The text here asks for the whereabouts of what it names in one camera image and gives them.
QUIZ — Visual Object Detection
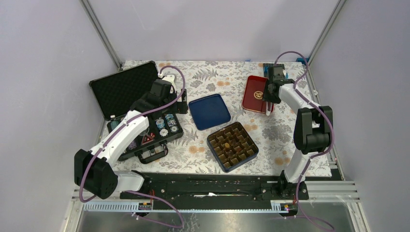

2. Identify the grey lego baseplate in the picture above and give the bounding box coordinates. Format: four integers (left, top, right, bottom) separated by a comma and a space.
263, 63, 286, 78

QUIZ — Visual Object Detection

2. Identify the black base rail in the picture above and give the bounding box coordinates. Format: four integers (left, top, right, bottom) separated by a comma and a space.
140, 173, 309, 210

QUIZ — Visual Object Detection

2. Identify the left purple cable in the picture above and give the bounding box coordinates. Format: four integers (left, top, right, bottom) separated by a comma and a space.
79, 65, 188, 230

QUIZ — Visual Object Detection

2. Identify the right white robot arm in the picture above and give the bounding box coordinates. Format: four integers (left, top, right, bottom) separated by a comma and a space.
263, 64, 334, 199

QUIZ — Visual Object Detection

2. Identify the floral tablecloth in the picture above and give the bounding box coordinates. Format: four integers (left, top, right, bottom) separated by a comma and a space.
105, 60, 332, 177

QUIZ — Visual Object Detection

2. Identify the black poker chip case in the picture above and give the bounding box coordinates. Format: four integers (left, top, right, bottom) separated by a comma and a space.
89, 60, 183, 164

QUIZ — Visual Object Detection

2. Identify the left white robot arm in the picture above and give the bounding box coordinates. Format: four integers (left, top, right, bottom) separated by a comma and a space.
74, 78, 186, 203

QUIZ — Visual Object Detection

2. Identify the blue tin lid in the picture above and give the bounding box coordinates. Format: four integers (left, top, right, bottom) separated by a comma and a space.
188, 94, 231, 131

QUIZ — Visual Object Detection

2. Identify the blue corner bracket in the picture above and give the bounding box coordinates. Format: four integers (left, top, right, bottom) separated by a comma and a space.
296, 58, 309, 65

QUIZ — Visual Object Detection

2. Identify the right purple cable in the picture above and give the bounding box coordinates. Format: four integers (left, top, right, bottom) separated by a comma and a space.
274, 50, 337, 232

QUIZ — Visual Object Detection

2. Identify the red triangle card box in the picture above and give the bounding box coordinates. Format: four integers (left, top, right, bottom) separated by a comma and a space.
141, 133, 155, 145

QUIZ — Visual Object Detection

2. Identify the red square tray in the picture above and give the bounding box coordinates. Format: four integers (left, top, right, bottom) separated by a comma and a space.
242, 75, 267, 114

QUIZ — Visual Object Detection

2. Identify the purple cable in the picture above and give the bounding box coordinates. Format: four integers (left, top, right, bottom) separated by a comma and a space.
274, 50, 337, 232
79, 65, 188, 230

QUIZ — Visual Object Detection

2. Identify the blue chocolate tin box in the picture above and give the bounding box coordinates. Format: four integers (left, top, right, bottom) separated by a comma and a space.
206, 122, 259, 173

